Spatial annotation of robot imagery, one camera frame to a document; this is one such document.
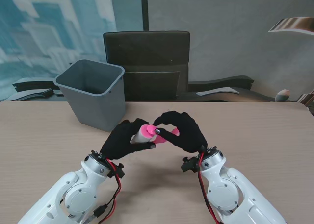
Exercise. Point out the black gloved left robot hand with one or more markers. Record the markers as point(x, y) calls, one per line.
point(120, 140)

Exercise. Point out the white lint roller refill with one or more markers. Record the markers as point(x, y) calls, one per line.
point(139, 137)

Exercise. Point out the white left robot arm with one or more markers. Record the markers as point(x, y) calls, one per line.
point(78, 197)

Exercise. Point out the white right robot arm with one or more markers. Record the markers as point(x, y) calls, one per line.
point(225, 192)

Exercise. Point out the grey plastic waste bin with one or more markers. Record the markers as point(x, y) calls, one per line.
point(98, 111)

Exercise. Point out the small black clip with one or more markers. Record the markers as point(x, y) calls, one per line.
point(47, 92)

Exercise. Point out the black office chair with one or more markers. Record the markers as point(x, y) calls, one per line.
point(147, 50)

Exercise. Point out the black curved panel stack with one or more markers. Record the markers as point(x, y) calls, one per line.
point(29, 84)

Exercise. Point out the white paper sheet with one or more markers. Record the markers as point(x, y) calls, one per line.
point(216, 91)

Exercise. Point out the grey orange round object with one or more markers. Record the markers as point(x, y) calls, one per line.
point(282, 96)

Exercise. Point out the wooden furniture corner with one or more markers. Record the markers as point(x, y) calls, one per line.
point(306, 98)

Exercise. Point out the brown white curved shelf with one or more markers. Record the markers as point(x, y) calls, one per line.
point(294, 24)

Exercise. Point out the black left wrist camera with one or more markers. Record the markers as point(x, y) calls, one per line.
point(117, 171)

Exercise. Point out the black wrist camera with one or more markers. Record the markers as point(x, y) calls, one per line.
point(190, 165)
point(117, 171)

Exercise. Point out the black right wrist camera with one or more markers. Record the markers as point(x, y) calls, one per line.
point(190, 165)

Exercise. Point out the black window post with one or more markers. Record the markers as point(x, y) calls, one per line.
point(145, 8)

